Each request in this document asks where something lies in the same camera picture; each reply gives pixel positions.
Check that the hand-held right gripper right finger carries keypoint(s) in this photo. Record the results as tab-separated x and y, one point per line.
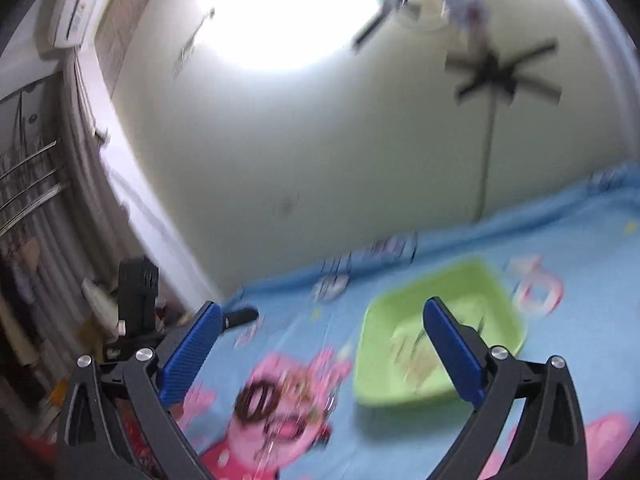
452	355

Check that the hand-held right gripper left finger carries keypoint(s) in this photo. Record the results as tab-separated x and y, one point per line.
190	355

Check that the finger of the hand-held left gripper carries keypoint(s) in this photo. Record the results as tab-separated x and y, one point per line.
242	317

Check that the green plastic basin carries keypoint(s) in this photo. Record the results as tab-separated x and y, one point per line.
390	320

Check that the gold bead jewelry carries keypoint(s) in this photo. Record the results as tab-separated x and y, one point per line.
305	392

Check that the blue cartoon pig blanket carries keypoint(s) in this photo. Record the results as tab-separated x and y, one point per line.
300	340

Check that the grey curtain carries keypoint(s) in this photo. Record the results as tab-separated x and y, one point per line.
80	240

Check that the metal rack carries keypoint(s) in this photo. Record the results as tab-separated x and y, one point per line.
30	180

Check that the black tape cross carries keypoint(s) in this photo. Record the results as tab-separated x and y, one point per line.
500	72

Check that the white air conditioner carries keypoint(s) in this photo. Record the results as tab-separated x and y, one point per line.
75	10

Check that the bright ceiling light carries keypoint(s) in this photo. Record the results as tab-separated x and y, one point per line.
280	15

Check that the black tape strip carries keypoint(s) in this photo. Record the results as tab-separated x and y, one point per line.
372	27

